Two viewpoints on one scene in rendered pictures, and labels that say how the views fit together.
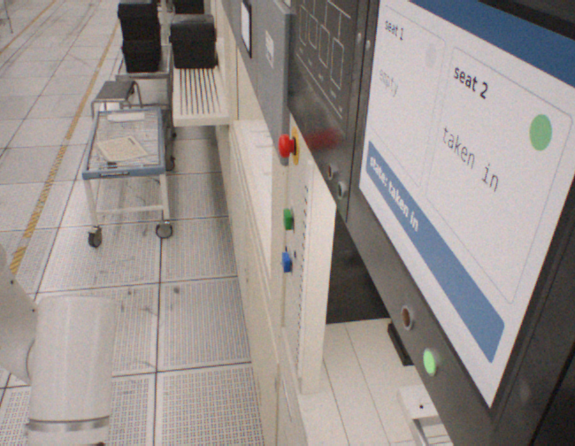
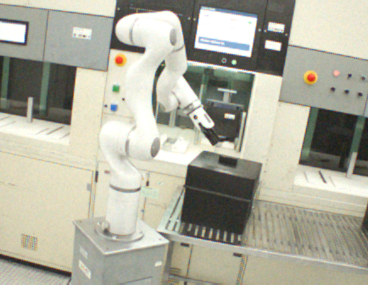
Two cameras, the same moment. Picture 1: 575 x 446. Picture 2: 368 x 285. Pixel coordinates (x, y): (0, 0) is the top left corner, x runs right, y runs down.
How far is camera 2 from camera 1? 2.10 m
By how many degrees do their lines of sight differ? 69
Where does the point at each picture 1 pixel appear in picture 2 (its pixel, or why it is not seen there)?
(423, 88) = (221, 23)
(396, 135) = (212, 31)
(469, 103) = (235, 22)
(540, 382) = (257, 47)
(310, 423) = not seen: hidden behind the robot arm
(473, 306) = (242, 47)
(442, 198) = (231, 36)
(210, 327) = not seen: outside the picture
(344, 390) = not seen: hidden behind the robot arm
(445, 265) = (234, 45)
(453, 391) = (241, 61)
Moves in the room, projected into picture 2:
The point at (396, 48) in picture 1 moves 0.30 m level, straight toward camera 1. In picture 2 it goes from (209, 18) to (266, 26)
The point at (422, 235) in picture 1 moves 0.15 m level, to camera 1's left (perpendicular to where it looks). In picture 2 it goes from (226, 44) to (219, 43)
